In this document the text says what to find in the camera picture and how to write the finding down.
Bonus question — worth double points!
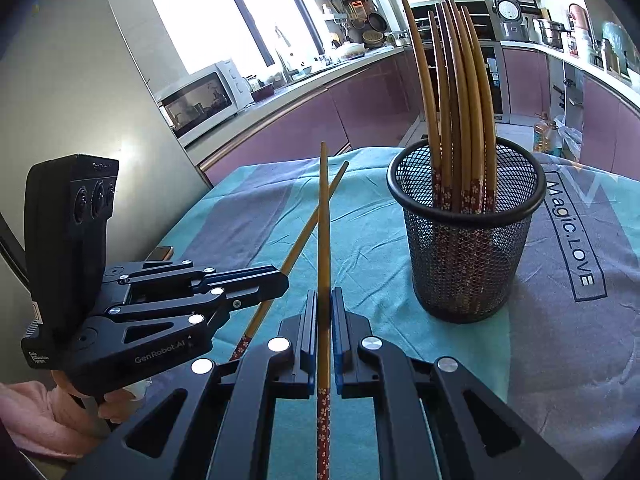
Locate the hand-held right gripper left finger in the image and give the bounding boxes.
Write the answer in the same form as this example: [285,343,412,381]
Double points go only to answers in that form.
[65,289,318,480]

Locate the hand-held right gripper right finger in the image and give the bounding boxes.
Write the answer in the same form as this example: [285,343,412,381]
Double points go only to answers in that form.
[331,287,567,480]

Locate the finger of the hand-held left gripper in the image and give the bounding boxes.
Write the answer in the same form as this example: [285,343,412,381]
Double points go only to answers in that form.
[102,259,291,298]
[99,286,289,395]

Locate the red-handled wooden chopstick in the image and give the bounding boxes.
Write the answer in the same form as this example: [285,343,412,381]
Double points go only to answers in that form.
[316,141,334,480]
[229,161,350,362]

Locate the black mesh utensil holder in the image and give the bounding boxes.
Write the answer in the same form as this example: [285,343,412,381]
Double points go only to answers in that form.
[387,140,547,324]

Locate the bunch of wooden chopsticks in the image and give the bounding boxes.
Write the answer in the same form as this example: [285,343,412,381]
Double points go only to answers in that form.
[396,0,499,306]

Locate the person's left forearm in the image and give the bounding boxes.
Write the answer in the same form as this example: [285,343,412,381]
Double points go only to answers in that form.
[0,379,103,462]

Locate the person's left hand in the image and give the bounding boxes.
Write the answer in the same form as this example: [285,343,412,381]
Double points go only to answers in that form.
[97,379,152,426]

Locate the grey refrigerator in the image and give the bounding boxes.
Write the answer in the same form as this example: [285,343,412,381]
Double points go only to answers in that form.
[0,0,213,361]

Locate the purple kitchen cabinets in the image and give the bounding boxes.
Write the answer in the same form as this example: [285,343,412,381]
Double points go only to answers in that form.
[197,45,640,182]

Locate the white microwave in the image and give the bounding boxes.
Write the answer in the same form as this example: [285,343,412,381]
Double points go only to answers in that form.
[155,59,254,141]

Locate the teal grey printed tablecloth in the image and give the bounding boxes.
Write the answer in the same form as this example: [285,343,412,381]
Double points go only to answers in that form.
[127,146,640,480]

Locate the kitchen window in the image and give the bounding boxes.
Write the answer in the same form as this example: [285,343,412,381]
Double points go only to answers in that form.
[141,0,327,77]

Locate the black integrated stove oven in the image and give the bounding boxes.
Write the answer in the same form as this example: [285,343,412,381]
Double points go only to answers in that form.
[414,0,507,123]

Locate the cooking oil bottle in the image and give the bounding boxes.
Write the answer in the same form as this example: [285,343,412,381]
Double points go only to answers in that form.
[532,112,559,157]

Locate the clear plastic bag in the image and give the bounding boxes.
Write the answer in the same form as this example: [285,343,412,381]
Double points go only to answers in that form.
[554,115,585,163]

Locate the silver rice cooker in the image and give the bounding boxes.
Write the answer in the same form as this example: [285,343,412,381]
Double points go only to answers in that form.
[495,0,531,41]

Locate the steel pot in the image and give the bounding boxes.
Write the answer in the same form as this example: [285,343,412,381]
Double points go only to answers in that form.
[532,17,567,47]

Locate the pink thermos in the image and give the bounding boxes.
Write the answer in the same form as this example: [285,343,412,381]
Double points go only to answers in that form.
[567,4,594,59]

